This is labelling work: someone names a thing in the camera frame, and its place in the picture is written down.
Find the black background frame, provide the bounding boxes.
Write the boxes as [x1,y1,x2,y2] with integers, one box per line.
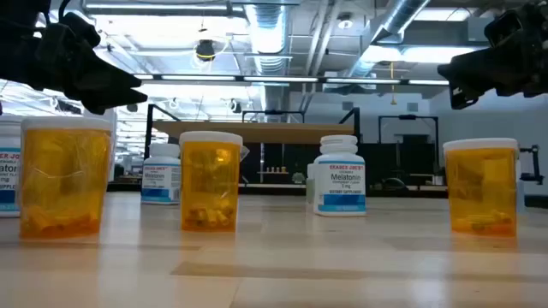
[378,114,440,176]

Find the black ceiling camera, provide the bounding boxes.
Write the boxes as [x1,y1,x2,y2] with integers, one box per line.
[195,38,217,62]

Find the silver ventilation duct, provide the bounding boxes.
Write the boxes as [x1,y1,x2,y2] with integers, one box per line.
[244,0,293,113]
[345,0,432,79]

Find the orange pill bottle white cap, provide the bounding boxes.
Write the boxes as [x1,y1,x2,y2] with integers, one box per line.
[20,115,113,240]
[443,137,520,239]
[178,130,244,234]

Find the black bar with light strips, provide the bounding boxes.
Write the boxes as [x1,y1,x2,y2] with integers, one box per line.
[132,73,450,86]

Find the white melatonin bottle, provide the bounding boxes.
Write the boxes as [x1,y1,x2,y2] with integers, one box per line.
[140,143,182,205]
[313,134,367,217]
[0,115,22,218]

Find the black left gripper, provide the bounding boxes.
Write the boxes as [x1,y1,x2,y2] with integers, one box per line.
[0,0,149,116]

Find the wooden shelf black legs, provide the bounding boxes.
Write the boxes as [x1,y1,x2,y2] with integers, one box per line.
[143,104,361,149]

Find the black aluminium table frame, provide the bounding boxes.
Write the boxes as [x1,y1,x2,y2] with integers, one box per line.
[106,182,548,210]

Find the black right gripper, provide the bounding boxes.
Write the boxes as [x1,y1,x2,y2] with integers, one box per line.
[437,0,548,110]

